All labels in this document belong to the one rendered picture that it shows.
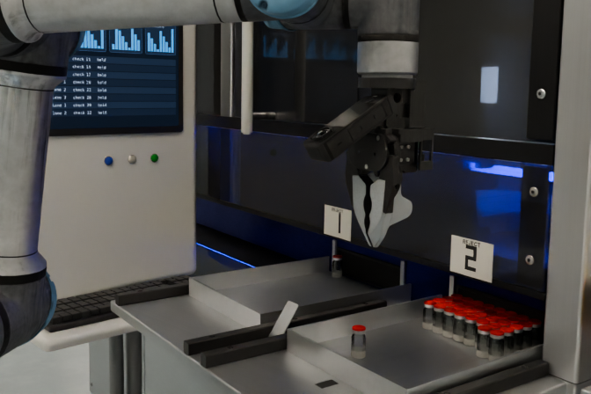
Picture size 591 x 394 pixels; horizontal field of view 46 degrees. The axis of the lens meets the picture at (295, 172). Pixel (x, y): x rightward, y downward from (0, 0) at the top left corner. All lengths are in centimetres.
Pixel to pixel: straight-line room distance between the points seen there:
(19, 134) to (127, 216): 72
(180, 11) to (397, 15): 26
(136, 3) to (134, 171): 93
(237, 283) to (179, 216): 39
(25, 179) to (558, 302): 76
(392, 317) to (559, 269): 32
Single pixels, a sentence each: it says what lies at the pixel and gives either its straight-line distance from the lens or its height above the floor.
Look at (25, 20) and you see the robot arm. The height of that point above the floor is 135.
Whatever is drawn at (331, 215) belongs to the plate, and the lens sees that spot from 140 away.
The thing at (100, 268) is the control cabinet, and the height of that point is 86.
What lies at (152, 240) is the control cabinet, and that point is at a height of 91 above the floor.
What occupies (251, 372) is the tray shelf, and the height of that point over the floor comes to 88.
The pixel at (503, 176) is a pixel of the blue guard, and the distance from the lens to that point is 109.
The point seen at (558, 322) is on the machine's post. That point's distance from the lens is 107.
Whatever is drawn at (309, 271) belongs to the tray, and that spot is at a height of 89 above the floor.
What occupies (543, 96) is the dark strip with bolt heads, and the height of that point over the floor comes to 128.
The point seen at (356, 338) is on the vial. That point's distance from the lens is 107.
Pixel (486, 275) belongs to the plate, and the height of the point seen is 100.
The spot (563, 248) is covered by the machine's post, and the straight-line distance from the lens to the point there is 104.
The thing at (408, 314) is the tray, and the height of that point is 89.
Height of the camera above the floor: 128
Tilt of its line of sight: 7 degrees down
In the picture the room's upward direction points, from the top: 1 degrees clockwise
